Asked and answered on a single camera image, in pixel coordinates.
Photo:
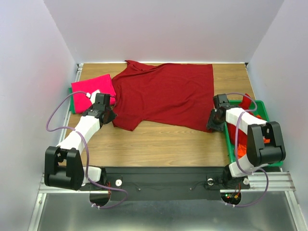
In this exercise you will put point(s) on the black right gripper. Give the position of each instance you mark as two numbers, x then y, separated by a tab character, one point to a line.
212	123

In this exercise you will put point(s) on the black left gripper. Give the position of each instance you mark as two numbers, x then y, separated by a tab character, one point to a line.
112	116

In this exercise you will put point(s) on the dark red t-shirt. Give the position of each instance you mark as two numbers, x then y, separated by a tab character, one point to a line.
174	94

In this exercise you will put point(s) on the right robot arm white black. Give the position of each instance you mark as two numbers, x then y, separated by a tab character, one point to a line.
264	144

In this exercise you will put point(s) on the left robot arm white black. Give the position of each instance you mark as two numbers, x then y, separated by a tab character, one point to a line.
63	166

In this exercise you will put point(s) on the folded pink t-shirt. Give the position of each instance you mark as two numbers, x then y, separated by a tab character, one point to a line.
102	83

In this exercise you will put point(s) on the red t-shirt in bin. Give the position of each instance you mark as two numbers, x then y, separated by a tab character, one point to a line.
245	104

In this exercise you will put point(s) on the folded green t-shirt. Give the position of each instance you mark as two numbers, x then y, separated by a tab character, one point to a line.
71	107

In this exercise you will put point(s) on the orange t-shirt in bin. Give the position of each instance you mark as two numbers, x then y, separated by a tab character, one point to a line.
242	142

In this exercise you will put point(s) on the green plastic bin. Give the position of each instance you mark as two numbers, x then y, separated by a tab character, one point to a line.
260	113

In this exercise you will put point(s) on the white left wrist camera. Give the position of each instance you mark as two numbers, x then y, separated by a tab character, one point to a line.
92	96

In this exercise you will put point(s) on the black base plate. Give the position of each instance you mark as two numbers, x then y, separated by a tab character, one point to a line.
172	183

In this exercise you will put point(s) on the aluminium frame rail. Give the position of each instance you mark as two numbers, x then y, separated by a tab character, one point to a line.
278	182

